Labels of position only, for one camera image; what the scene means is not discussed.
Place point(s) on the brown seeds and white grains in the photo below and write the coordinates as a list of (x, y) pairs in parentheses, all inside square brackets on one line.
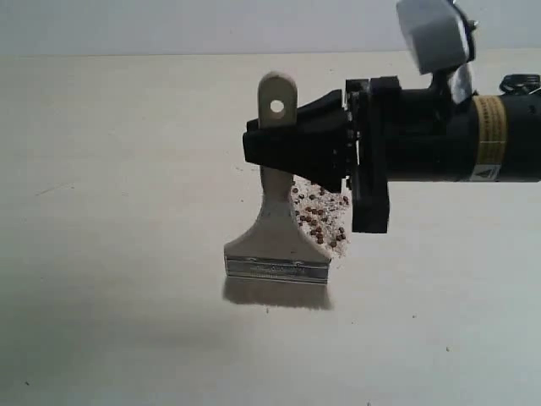
[(325, 220)]

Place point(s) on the white bristle wooden paint brush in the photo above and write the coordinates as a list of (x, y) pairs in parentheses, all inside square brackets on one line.
[(274, 262)]

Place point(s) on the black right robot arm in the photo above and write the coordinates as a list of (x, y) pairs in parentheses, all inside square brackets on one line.
[(507, 137)]

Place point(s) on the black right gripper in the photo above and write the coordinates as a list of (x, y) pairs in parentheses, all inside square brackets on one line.
[(412, 135)]

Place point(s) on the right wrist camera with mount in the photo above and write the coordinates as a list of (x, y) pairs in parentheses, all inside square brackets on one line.
[(439, 37)]

